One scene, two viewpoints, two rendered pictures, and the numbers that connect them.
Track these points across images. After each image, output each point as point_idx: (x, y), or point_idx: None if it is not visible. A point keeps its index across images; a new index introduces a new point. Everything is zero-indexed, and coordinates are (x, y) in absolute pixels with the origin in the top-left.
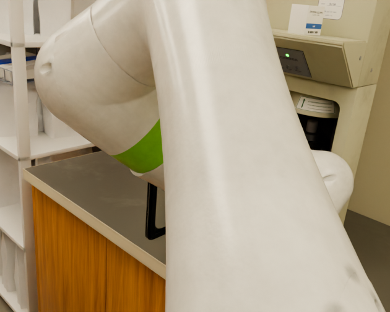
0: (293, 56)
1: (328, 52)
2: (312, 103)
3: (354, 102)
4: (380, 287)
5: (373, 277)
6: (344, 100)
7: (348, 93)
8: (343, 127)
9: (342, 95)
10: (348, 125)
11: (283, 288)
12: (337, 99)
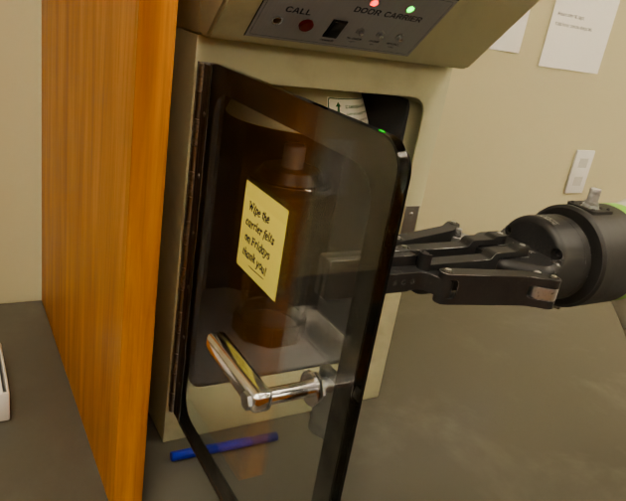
0: (421, 12)
1: (510, 2)
2: (352, 108)
3: (446, 93)
4: (432, 365)
5: (408, 358)
6: (431, 93)
7: (439, 78)
8: (427, 144)
9: (428, 84)
10: (435, 137)
11: None
12: (421, 92)
